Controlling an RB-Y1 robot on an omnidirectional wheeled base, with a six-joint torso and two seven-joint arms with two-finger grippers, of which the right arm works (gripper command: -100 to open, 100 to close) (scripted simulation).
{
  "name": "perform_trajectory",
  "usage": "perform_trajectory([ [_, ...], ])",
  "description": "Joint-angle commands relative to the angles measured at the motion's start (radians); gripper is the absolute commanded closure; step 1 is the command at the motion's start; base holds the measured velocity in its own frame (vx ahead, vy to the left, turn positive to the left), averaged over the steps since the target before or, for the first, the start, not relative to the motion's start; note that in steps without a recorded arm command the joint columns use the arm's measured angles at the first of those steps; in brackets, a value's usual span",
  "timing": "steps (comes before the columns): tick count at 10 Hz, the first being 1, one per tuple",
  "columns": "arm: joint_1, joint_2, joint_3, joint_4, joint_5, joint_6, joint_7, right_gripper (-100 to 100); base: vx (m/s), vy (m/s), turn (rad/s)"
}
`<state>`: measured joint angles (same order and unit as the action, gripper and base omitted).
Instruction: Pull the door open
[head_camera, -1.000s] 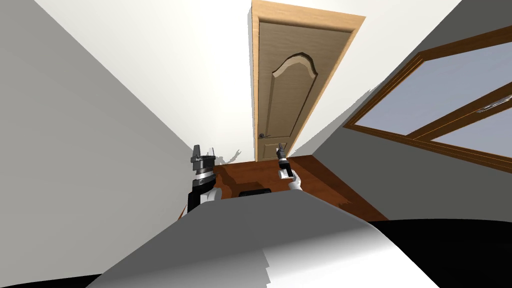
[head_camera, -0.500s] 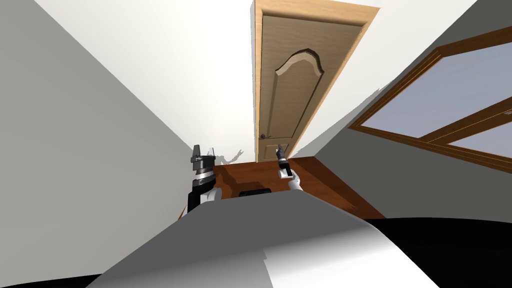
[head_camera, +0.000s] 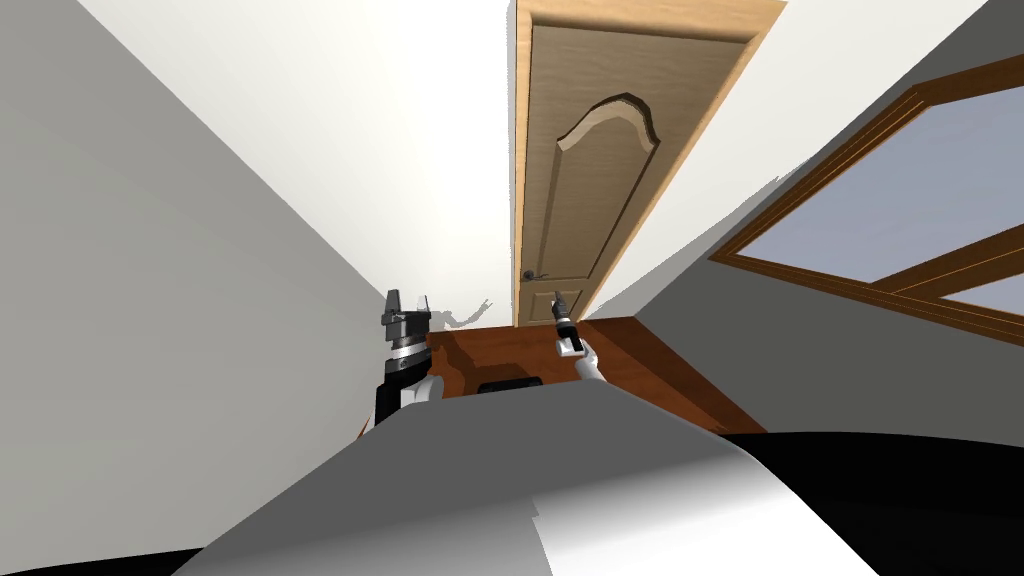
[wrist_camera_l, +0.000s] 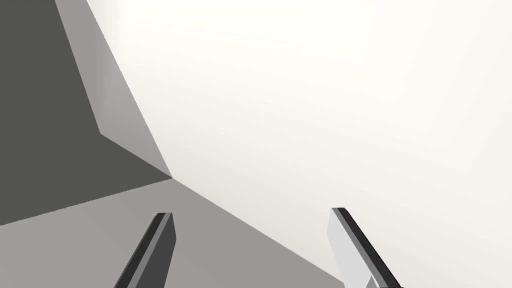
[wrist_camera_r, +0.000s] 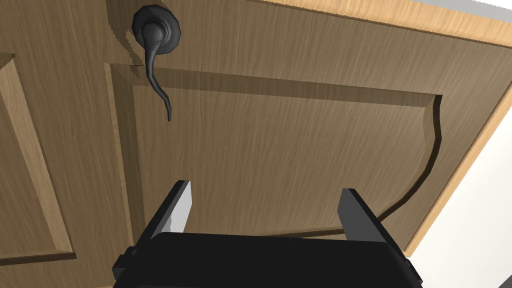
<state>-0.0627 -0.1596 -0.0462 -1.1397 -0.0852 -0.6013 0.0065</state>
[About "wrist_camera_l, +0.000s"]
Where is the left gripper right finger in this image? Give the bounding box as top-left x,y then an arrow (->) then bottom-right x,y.
326,207 -> 404,288

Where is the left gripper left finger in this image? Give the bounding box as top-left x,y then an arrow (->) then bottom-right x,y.
113,212 -> 177,288

